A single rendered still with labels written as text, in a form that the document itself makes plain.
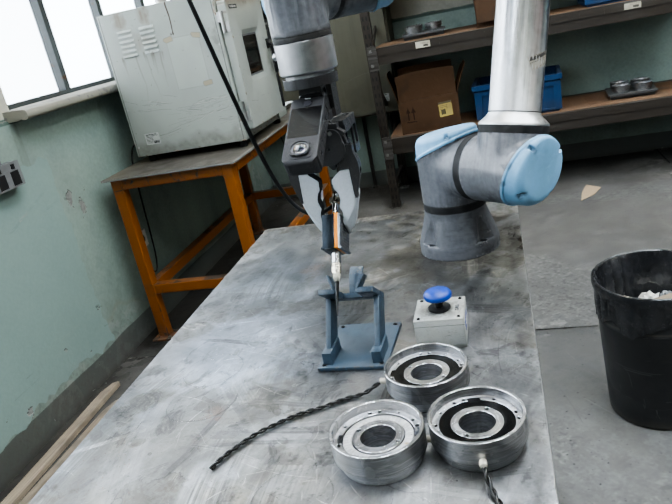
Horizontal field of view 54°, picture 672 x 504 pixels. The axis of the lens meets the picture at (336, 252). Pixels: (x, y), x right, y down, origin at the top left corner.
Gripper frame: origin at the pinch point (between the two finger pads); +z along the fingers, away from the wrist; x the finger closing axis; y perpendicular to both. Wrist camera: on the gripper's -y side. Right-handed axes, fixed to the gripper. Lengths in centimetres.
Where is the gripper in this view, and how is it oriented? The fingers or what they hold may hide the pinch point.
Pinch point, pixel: (335, 226)
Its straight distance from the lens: 89.5
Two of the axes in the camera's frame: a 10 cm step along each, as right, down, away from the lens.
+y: 2.5, -3.8, 8.9
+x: -9.5, 0.9, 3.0
